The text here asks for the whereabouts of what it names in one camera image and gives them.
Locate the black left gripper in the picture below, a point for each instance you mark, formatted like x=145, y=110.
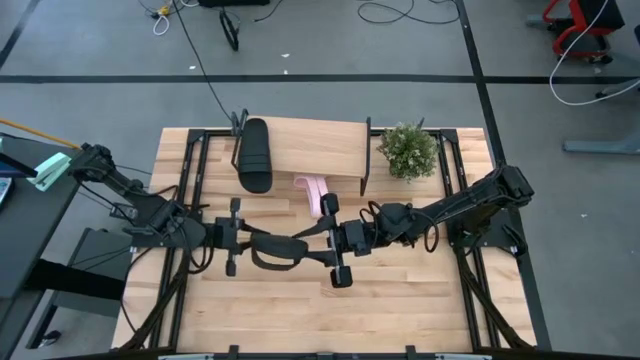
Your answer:
x=231, y=237

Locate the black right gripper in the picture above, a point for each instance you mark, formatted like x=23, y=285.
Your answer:
x=355, y=237

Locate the black rubber slide sandal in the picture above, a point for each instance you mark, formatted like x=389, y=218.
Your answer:
x=255, y=160
x=280, y=247

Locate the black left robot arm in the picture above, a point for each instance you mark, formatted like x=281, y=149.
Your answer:
x=150, y=215

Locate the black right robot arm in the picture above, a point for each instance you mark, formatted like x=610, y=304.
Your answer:
x=465, y=200

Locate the potted green plant black pot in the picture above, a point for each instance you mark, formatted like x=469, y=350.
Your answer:
x=407, y=150

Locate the black power adapter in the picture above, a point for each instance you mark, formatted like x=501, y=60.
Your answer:
x=119, y=211

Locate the mint green stapler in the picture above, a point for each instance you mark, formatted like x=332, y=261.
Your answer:
x=50, y=172

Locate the black desk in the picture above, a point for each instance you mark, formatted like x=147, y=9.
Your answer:
x=25, y=240

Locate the black box on floor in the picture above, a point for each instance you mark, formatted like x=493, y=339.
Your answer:
x=232, y=2

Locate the yellow stick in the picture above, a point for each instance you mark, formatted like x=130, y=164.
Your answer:
x=35, y=132

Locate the yellow plug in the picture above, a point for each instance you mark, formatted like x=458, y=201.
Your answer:
x=164, y=9

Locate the black flat device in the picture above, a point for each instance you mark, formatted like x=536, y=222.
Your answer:
x=15, y=164

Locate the phone with light screen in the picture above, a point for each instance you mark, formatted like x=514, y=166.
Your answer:
x=4, y=192

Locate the grey metal floor foot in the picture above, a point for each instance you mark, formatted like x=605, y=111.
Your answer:
x=600, y=146
x=620, y=90

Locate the red and black chair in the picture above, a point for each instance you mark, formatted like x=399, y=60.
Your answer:
x=580, y=20

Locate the wooden shelf black metal frame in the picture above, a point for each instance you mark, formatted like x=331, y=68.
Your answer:
x=320, y=145

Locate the black metal table frame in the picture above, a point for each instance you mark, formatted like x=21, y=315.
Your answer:
x=215, y=132

